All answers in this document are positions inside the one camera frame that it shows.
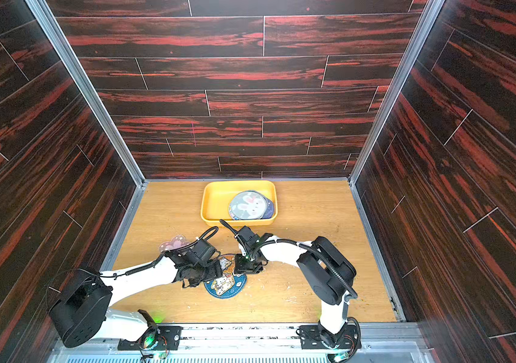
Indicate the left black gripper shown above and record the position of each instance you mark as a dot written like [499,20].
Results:
[216,272]

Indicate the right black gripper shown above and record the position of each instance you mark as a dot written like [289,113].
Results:
[247,262]

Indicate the orange cartoon round coaster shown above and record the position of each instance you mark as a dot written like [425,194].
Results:
[230,284]

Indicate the green bunny round coaster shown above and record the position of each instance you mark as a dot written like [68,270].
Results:
[248,205]

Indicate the purple bunny round coaster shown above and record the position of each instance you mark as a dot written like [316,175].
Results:
[270,209]

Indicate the yellow plastic storage box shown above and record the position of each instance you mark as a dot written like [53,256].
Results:
[217,196]

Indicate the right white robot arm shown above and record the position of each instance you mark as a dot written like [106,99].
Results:
[328,272]

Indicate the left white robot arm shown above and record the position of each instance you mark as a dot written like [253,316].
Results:
[83,310]

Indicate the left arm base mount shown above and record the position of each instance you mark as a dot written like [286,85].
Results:
[155,338]

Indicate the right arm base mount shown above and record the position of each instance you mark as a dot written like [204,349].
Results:
[316,337]

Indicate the left metal frame post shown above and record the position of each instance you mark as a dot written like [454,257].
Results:
[49,25]

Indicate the metal frame post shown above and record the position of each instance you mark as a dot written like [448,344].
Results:
[419,37]
[49,25]

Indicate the right metal frame post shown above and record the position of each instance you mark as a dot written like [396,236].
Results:
[419,37]

